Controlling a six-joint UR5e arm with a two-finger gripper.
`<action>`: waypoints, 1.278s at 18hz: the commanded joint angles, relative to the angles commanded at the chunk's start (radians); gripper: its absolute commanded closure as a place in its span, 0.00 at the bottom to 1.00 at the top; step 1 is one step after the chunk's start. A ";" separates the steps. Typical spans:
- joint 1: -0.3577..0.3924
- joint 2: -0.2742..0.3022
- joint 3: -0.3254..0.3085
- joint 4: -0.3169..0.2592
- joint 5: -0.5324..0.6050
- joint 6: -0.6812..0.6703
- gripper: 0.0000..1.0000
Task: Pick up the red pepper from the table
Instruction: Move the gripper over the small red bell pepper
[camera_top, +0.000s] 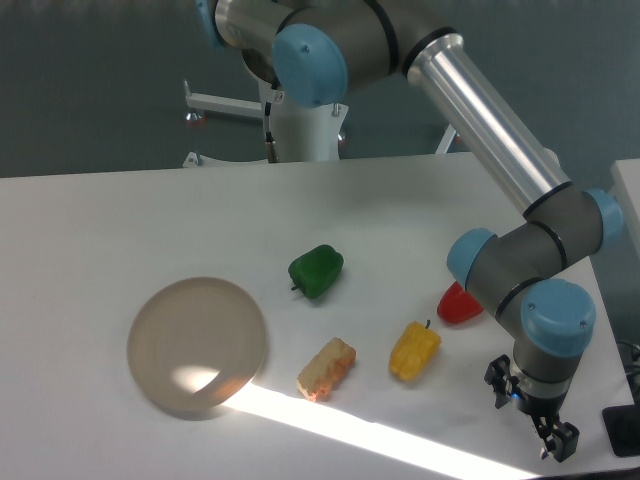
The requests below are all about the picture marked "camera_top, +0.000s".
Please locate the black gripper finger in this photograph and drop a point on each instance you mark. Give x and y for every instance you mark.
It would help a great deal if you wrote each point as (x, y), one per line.
(559, 439)
(498, 377)

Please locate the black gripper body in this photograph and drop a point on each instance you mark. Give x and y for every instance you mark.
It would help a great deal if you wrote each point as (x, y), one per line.
(542, 410)

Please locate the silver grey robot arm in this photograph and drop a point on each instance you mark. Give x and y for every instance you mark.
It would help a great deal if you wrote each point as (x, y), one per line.
(309, 54)

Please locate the red toy pepper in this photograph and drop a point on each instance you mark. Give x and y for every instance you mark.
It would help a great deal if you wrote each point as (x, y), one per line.
(457, 306)

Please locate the yellow toy pepper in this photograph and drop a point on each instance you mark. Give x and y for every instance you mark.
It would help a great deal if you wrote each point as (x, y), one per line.
(413, 350)

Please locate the green toy pepper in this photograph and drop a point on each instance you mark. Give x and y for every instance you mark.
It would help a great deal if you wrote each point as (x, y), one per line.
(314, 272)

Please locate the black device at right edge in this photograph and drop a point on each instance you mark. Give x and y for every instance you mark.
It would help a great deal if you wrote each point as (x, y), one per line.
(622, 427)

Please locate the orange yellow toy food block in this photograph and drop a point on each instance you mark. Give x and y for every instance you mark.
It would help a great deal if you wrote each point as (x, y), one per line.
(326, 369)

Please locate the white furniture at right edge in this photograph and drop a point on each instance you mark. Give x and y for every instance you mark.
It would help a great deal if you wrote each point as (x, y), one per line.
(626, 176)

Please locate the beige round plate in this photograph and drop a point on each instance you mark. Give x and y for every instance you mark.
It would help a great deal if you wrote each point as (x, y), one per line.
(195, 344)

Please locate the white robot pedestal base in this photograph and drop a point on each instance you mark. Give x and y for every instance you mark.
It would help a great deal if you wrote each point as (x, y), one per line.
(379, 126)

